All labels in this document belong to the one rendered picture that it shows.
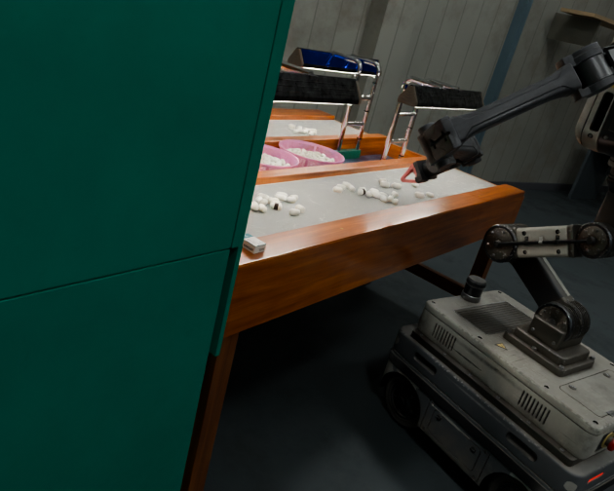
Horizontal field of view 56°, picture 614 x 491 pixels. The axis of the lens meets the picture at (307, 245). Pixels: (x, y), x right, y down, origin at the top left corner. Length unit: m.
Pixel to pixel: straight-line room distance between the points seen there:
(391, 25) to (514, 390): 3.08
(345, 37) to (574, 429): 3.25
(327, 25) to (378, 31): 0.36
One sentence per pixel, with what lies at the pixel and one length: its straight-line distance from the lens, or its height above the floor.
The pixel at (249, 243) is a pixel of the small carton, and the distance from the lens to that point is 1.30.
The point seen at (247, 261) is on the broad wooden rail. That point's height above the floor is 0.76.
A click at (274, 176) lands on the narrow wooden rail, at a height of 0.76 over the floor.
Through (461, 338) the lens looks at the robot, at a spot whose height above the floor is 0.44.
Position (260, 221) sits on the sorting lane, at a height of 0.74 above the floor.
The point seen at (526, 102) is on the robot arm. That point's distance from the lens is 1.42.
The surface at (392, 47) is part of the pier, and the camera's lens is 4.43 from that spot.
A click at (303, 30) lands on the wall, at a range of 4.15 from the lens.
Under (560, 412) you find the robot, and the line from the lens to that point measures 1.79.
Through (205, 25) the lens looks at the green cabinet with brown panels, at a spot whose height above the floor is 1.23.
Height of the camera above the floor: 1.31
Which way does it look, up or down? 23 degrees down
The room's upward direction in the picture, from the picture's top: 15 degrees clockwise
